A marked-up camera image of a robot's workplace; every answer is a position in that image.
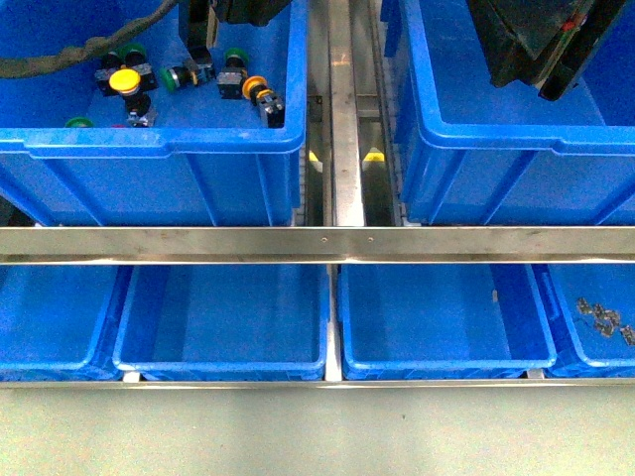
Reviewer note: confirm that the small dark metal parts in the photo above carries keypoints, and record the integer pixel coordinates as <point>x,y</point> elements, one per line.
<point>607,322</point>

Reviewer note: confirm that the blue bin with buttons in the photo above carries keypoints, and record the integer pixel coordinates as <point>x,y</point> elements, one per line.
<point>206,161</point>

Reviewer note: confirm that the blue centre bin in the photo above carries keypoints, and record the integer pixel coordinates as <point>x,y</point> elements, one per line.
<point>474,154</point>

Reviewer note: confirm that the green button red contact block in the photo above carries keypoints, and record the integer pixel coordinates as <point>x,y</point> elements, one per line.
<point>232,75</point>

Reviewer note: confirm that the steel lower front rail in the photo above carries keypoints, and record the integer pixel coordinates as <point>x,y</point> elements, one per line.
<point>533,382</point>

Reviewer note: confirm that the steel centre divider rail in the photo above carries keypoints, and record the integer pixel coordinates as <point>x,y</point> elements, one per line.
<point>347,200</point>

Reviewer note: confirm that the green lying push button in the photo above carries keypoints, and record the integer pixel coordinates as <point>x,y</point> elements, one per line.
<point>188,73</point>

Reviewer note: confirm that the steel front shelf rail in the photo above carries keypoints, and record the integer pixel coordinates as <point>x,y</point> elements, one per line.
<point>315,245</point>

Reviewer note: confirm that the yellow upright push button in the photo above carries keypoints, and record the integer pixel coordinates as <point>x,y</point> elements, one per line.
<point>127,82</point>

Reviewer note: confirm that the blue lower bin far left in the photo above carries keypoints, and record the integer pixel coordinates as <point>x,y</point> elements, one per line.
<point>60,323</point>

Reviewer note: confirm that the blue lower bin far right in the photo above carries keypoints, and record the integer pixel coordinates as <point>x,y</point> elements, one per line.
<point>581,351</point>

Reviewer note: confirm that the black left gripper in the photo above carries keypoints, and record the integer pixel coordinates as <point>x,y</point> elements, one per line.
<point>194,20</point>

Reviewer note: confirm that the yellow lying push button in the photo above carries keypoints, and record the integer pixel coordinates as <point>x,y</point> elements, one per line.
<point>269,104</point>

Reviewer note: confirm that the green push button near front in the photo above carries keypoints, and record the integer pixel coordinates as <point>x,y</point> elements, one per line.
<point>79,122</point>

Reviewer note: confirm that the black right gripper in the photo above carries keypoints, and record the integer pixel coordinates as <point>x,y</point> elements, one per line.
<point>544,44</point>

